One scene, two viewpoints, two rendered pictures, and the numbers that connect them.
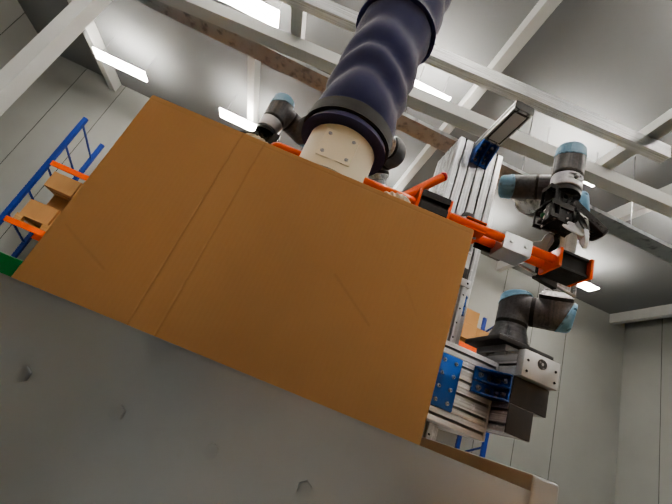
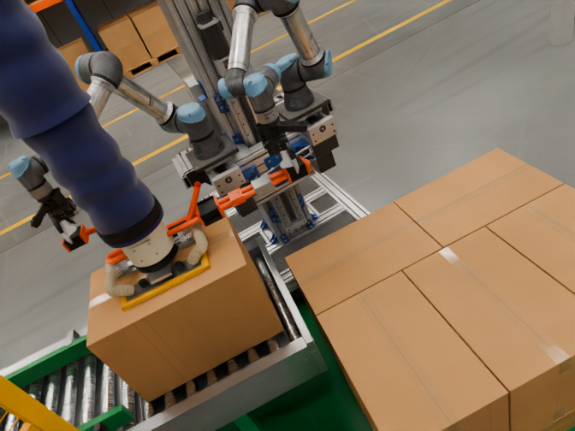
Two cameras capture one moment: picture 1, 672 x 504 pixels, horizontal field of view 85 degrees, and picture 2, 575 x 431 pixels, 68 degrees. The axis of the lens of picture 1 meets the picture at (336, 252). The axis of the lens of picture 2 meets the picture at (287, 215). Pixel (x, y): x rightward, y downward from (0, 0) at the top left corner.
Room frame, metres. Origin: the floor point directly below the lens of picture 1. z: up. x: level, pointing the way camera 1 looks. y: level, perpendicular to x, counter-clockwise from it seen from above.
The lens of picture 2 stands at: (-0.59, -0.31, 1.91)
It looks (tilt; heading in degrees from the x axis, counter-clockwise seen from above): 37 degrees down; 355
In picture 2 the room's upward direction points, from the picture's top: 24 degrees counter-clockwise
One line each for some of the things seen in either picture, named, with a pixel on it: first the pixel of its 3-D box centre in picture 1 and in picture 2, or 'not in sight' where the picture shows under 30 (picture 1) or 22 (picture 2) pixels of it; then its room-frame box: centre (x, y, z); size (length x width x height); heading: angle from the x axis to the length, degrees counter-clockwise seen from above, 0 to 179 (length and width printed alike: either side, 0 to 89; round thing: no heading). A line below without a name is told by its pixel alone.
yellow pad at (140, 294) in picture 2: not in sight; (163, 276); (0.65, 0.08, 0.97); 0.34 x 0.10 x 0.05; 90
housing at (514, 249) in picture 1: (510, 249); (263, 185); (0.75, -0.38, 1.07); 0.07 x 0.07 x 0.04; 0
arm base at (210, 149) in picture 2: not in sight; (205, 142); (1.29, -0.25, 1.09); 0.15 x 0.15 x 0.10
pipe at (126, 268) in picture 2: not in sight; (156, 253); (0.75, 0.08, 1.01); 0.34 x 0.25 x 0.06; 90
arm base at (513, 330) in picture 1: (509, 335); (296, 94); (1.34, -0.75, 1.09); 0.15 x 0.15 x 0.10
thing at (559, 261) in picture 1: (565, 267); (295, 169); (0.74, -0.52, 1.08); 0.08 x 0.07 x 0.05; 90
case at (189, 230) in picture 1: (267, 294); (186, 301); (0.73, 0.10, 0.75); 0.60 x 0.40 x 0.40; 91
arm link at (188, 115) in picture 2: not in sight; (193, 120); (1.30, -0.25, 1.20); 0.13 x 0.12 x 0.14; 36
